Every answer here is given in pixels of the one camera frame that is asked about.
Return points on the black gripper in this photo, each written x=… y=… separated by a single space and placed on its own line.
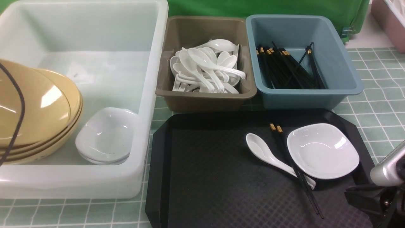
x=385 y=206

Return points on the white square sauce dish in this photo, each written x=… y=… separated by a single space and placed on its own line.
x=322 y=151

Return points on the black chopstick gold tip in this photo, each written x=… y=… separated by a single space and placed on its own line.
x=274 y=130
x=300 y=174

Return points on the white ceramic soup spoon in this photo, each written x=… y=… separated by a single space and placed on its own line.
x=263 y=152

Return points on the tan noodle bowl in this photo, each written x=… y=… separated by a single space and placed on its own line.
x=47 y=110

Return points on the green checkered table mat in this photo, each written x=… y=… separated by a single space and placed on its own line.
x=378 y=113

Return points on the pile of black chopsticks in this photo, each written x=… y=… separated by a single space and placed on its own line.
x=283 y=71

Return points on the black plastic serving tray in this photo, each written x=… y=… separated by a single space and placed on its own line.
x=203 y=175

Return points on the pink plastic bin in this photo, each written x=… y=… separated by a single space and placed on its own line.
x=389 y=14

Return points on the green cloth backdrop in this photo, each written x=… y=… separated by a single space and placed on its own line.
x=347 y=16

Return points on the blue plastic bin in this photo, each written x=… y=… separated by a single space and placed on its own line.
x=295 y=33

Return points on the pile of white spoons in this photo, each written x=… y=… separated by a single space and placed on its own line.
x=207 y=68

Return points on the brown plastic bin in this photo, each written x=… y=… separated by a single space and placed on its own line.
x=191 y=31

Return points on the stacked white sauce dishes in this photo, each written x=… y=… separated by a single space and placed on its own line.
x=107 y=137

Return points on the large translucent white tub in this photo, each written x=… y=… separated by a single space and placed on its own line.
x=111 y=49

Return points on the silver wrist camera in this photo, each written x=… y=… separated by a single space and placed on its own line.
x=391 y=170

